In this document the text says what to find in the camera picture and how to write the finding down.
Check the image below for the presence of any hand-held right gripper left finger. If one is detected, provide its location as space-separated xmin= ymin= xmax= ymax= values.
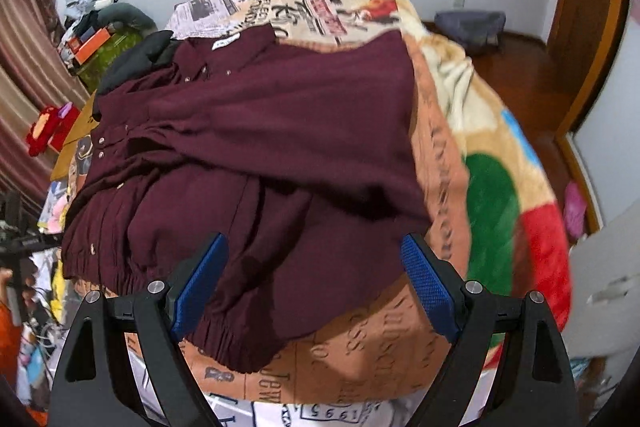
xmin=47 ymin=232 xmax=230 ymax=427

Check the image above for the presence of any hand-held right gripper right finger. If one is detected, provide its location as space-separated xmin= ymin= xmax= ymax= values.
xmin=401 ymin=233 xmax=583 ymax=427

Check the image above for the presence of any maroon button shirt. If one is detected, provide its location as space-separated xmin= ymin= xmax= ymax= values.
xmin=61 ymin=28 xmax=434 ymax=374

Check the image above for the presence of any pile of clothes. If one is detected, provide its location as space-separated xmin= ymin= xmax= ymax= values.
xmin=59 ymin=0 xmax=158 ymax=58

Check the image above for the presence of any printed blanket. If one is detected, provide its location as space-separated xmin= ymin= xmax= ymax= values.
xmin=37 ymin=0 xmax=574 ymax=427

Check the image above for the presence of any striped reddish curtain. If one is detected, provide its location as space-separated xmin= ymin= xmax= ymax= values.
xmin=0 ymin=0 xmax=92 ymax=204

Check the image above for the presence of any pink slipper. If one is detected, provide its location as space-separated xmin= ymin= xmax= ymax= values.
xmin=563 ymin=181 xmax=587 ymax=239

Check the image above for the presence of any white wardrobe sliding door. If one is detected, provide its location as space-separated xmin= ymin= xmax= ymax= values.
xmin=562 ymin=0 xmax=640 ymax=388

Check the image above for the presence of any green cloth-covered stand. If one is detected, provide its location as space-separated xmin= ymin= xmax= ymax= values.
xmin=76 ymin=29 xmax=147 ymax=91

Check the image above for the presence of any orange box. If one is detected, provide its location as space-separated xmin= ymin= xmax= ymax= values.
xmin=74 ymin=28 xmax=112 ymax=63

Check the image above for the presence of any black garment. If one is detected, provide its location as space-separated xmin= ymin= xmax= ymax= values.
xmin=97 ymin=30 xmax=177 ymax=96

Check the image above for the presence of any grey backpack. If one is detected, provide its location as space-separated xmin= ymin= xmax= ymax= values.
xmin=433 ymin=9 xmax=507 ymax=54

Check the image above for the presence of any brown wooden door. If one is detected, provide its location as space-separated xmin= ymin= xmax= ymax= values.
xmin=544 ymin=0 xmax=627 ymax=135

